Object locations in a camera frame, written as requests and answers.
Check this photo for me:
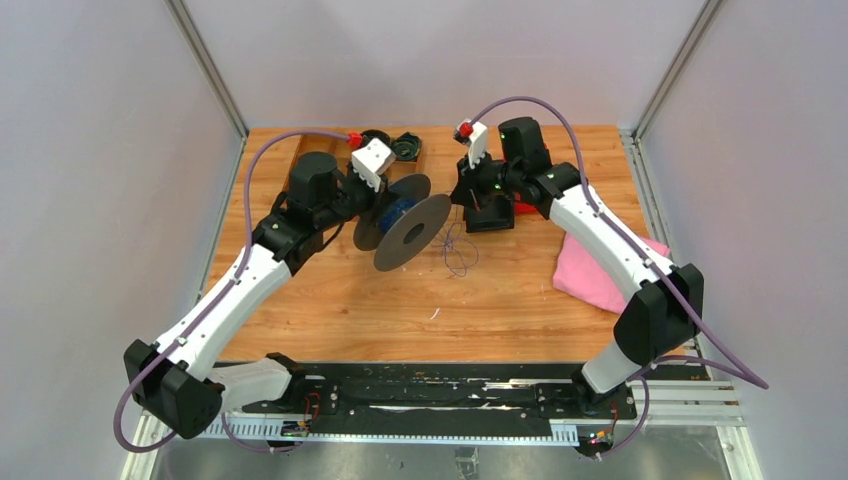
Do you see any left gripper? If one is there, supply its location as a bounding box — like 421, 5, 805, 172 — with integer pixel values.
316, 160, 400, 232

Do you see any pink cloth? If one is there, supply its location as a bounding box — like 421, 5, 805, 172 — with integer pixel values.
552, 233, 634, 314

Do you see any grey filament spool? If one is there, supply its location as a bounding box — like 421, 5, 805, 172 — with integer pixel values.
353, 173, 452, 272

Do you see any red plastic bin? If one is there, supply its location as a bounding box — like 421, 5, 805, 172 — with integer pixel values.
510, 142, 552, 215

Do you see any wooden compartment tray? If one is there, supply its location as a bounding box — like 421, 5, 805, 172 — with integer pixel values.
283, 130, 426, 190

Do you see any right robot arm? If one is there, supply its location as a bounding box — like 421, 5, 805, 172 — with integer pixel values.
450, 117, 704, 417

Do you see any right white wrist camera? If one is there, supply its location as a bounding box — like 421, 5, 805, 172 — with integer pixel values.
453, 118, 488, 169

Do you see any thin blue wire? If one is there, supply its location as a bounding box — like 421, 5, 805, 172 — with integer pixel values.
380, 195, 480, 279

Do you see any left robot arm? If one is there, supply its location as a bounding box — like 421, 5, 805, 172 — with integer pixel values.
113, 147, 396, 453

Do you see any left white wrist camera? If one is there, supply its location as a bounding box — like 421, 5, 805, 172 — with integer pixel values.
347, 132, 396, 193

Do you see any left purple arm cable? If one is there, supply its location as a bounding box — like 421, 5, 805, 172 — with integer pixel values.
112, 129, 356, 455

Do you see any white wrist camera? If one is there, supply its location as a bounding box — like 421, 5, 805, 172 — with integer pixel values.
347, 132, 396, 193
453, 118, 488, 169

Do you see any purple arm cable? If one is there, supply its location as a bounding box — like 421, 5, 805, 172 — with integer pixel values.
112, 129, 356, 455
471, 96, 771, 460

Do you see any rolled green tie top right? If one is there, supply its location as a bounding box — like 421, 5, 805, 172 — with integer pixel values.
390, 132, 422, 162

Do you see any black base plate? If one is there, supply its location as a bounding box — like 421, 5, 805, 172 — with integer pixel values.
243, 362, 639, 439

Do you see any black plastic bin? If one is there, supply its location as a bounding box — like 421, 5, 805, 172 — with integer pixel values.
463, 196, 515, 234

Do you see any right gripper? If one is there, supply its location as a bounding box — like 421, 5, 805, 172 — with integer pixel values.
449, 148, 522, 213

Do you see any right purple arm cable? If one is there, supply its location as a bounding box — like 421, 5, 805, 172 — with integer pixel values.
471, 96, 771, 460

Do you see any rolled dark tie top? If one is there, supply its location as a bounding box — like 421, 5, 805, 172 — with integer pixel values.
360, 129, 392, 145

